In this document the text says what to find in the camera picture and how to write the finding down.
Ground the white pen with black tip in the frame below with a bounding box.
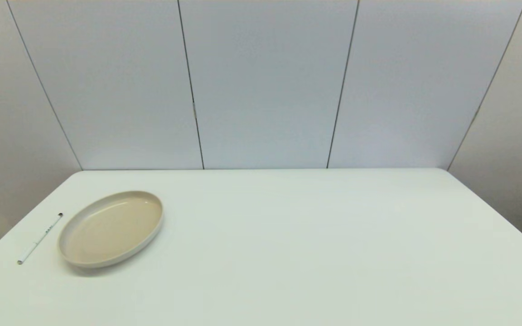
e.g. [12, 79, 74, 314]
[17, 212, 64, 265]

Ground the beige oval plate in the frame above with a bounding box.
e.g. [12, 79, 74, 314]
[58, 191, 164, 268]

